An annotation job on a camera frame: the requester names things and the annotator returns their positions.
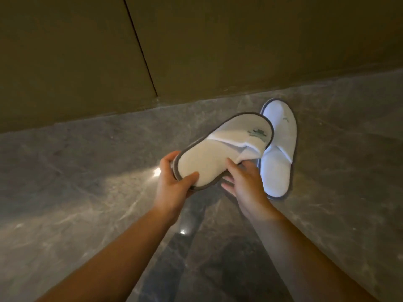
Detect person's right hand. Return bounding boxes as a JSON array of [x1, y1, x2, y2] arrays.
[[221, 158, 278, 221]]

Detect person's left forearm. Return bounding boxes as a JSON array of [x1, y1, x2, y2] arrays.
[[37, 207, 173, 302]]

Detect person's left hand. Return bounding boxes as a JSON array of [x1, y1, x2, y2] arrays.
[[153, 150, 200, 224]]

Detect person's right forearm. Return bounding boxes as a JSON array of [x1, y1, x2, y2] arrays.
[[251, 212, 378, 302]]

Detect white slipper with grey trim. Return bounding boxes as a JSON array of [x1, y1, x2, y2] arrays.
[[258, 98, 298, 201], [173, 112, 274, 191]]

